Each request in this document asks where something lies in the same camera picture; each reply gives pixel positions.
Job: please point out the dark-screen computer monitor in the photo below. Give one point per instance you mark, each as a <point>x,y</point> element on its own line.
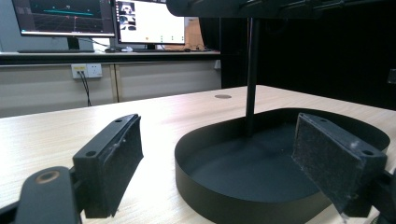
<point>63,17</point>

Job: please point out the white wall socket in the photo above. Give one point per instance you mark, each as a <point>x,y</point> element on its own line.
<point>86,70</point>

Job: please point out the white-screen computer monitor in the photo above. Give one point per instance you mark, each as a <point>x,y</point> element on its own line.
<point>151,21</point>

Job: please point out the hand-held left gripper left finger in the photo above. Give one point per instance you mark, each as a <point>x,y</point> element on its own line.
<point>107,168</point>

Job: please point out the black two-tier tray rack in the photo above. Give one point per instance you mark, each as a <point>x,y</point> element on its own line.
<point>249,174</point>

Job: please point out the black keyboard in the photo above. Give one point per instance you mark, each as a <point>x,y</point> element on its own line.
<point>56,51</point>

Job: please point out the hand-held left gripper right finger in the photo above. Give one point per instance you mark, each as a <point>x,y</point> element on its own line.
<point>333,161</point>

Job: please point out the computer mouse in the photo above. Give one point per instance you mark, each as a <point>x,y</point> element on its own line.
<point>126,49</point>

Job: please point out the long dark desk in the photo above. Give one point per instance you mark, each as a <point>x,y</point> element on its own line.
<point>109,57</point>

